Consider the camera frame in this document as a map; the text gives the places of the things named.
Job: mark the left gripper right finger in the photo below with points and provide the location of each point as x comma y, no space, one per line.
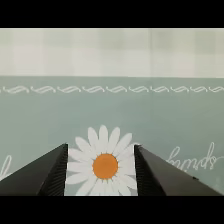
160,176

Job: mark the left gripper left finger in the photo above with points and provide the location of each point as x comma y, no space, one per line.
40,175

